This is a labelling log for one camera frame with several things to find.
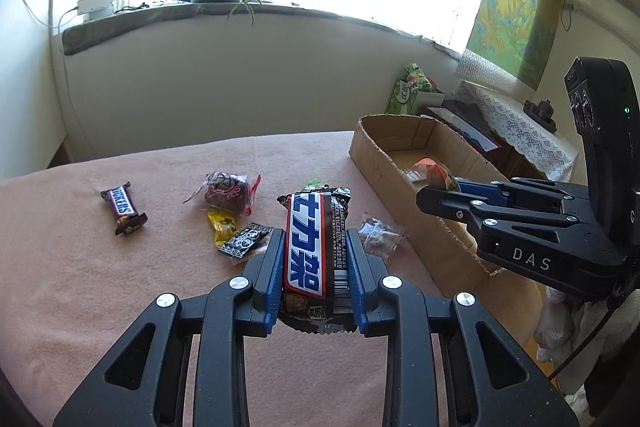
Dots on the white knitted cloth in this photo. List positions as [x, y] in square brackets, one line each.
[555, 322]

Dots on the green carton box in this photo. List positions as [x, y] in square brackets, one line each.
[400, 99]

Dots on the round colourful candy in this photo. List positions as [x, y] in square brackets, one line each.
[440, 174]

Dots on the green candy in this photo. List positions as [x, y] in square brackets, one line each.
[315, 184]

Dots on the black white patterned packet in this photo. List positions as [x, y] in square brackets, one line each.
[245, 239]

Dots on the dark red box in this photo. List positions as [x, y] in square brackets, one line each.
[450, 114]

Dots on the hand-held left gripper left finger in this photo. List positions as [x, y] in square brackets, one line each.
[274, 287]

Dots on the large brown chocolate bar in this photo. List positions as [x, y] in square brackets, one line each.
[305, 252]

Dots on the small brown chocolate bar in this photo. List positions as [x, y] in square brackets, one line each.
[122, 207]

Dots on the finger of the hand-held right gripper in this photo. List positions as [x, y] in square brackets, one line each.
[442, 202]
[477, 191]

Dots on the white plastic device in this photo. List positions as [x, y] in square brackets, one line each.
[95, 4]

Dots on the grey windowsill slab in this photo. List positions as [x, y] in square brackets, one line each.
[150, 14]

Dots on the cardboard box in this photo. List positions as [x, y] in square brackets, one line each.
[380, 152]

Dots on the red clear dark snack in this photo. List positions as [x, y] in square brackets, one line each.
[227, 194]

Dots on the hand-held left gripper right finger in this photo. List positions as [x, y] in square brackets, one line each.
[357, 287]

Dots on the white lace tablecloth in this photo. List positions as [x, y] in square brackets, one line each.
[525, 127]

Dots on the green snack bag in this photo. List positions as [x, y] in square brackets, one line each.
[415, 74]

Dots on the yellow candy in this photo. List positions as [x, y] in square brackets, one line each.
[222, 227]

